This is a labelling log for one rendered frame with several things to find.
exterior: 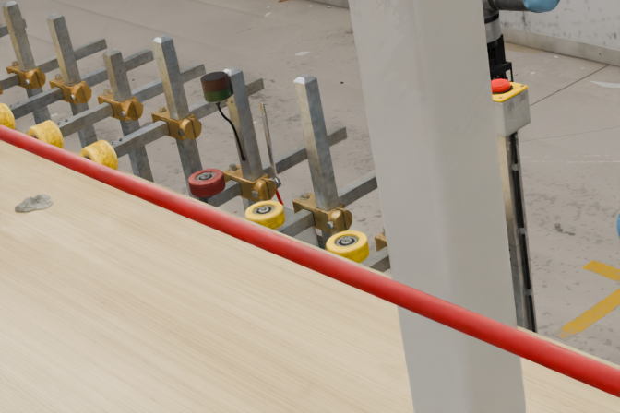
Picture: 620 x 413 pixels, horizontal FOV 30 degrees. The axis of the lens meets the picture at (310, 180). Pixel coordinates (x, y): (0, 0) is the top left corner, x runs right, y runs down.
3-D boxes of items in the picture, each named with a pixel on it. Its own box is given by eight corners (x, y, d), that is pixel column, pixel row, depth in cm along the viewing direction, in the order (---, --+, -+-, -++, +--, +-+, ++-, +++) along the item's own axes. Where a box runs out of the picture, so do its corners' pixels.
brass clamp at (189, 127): (173, 123, 287) (169, 105, 285) (206, 134, 277) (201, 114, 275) (153, 133, 283) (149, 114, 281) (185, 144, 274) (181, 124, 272)
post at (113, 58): (155, 213, 311) (113, 46, 291) (162, 217, 309) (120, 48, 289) (145, 218, 310) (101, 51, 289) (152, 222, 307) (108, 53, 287)
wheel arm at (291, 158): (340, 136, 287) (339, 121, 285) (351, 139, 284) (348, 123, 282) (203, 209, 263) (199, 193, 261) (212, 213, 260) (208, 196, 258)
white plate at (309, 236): (249, 225, 279) (241, 188, 275) (321, 253, 260) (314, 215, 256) (247, 226, 278) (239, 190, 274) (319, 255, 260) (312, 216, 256)
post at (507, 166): (523, 336, 218) (500, 119, 199) (544, 345, 215) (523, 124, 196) (508, 348, 216) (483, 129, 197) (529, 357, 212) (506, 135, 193)
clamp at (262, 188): (242, 182, 273) (237, 163, 271) (278, 195, 263) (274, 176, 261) (223, 192, 270) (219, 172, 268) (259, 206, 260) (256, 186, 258)
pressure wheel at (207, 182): (218, 207, 268) (208, 163, 264) (239, 216, 263) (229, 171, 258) (191, 222, 264) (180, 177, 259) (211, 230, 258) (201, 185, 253)
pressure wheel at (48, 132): (46, 113, 287) (65, 134, 284) (45, 135, 293) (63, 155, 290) (26, 122, 284) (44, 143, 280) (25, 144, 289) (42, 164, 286)
